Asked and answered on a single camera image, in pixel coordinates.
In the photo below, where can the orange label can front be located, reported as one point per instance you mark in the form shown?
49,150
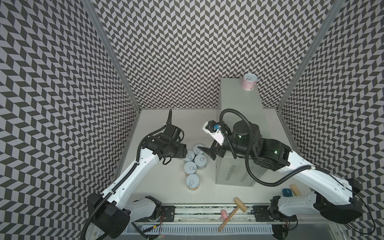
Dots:
193,182

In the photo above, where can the aluminium rail frame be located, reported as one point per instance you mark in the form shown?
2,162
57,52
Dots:
305,228

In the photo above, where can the can teal label back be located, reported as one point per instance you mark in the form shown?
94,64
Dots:
197,149

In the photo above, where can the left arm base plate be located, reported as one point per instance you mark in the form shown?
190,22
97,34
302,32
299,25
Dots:
165,213

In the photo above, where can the can centre lower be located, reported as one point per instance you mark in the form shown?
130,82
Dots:
190,168

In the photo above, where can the white vent grille strip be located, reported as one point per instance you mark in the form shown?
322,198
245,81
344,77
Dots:
211,230

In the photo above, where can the small wooden block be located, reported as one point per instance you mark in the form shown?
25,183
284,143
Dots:
295,190

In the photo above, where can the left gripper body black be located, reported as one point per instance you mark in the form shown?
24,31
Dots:
177,151

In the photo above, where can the small pink toy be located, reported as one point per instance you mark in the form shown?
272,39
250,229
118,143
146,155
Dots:
224,215

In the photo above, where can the small blue box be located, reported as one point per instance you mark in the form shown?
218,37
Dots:
287,192

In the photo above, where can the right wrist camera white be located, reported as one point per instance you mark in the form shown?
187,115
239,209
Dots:
214,130

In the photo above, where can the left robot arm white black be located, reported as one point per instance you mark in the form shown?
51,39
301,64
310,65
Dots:
109,210

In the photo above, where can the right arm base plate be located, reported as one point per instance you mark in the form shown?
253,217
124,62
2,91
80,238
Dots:
262,214

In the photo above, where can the can teal label right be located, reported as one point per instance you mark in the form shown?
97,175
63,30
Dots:
201,162

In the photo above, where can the grey metal cabinet box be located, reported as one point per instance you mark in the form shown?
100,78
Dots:
230,171

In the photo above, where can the wooden mallet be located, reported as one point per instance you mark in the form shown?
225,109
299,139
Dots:
240,206

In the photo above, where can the can middle left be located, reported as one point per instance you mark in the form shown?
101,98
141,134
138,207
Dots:
189,157

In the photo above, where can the can teal label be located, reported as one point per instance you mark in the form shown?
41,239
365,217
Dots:
201,162
197,149

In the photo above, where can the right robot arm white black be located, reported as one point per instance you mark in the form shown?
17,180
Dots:
271,163

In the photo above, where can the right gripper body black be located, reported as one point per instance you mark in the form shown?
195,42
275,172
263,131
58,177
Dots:
217,146

